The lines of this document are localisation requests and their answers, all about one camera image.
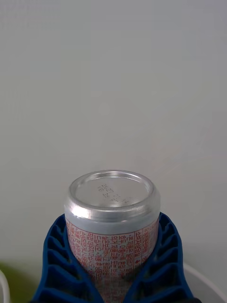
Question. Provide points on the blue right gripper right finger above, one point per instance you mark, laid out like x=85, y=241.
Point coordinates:
x=163, y=267

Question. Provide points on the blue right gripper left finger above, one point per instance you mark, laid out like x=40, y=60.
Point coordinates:
x=59, y=272

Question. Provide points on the orange and white drink can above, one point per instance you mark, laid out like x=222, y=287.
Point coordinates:
x=111, y=236

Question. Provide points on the grey plastic waste bin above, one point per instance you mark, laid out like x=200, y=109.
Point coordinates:
x=208, y=284

